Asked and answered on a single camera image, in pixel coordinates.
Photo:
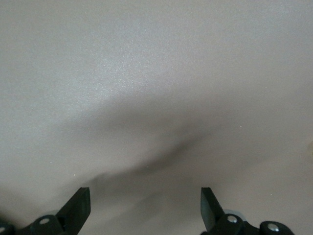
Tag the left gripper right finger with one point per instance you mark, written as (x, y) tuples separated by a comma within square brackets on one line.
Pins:
[(210, 213)]

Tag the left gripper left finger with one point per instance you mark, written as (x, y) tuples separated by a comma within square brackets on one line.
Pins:
[(75, 208)]

